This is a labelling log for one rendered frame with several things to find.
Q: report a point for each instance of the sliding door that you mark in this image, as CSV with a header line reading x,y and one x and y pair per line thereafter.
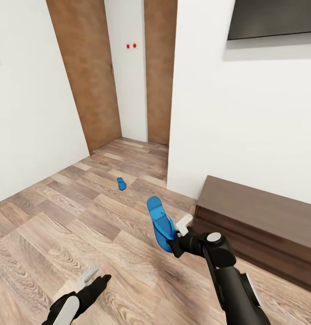
x,y
82,34
160,18

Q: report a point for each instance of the bench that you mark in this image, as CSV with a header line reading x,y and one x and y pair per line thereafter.
x,y
265,229

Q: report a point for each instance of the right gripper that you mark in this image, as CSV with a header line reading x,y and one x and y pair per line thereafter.
x,y
180,245

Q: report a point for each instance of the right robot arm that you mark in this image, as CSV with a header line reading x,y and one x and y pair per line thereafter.
x,y
234,290

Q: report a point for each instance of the wall mounted tv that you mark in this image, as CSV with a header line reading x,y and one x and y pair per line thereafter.
x,y
269,18

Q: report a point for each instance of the sandal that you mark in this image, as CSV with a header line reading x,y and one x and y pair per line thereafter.
x,y
121,183
163,224

